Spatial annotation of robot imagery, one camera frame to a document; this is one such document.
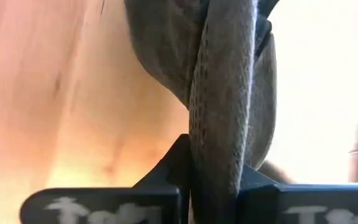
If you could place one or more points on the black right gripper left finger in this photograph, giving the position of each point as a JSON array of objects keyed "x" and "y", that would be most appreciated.
[{"x": 166, "y": 193}]

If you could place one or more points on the olive brown baseball cap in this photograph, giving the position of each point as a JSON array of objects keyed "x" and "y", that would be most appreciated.
[{"x": 222, "y": 93}]

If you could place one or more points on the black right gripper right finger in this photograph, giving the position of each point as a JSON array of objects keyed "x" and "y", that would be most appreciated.
[{"x": 291, "y": 202}]

